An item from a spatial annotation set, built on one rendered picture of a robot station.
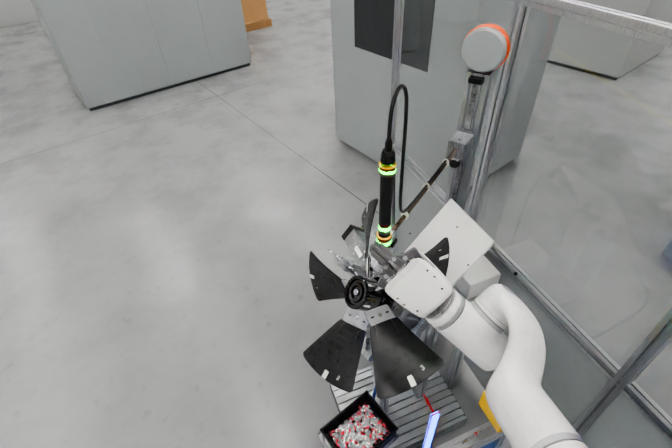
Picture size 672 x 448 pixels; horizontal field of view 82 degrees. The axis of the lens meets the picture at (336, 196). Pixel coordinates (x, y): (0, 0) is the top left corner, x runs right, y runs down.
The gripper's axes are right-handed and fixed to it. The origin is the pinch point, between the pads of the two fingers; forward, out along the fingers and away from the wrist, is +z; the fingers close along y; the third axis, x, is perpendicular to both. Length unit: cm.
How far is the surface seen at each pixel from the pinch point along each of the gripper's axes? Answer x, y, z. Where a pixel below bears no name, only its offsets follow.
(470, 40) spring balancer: -77, 55, 11
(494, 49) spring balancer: -74, 57, 3
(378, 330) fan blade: -43, -35, -29
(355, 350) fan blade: -51, -51, -32
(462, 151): -80, 26, -15
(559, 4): -65, 76, -1
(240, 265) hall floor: -203, -151, 21
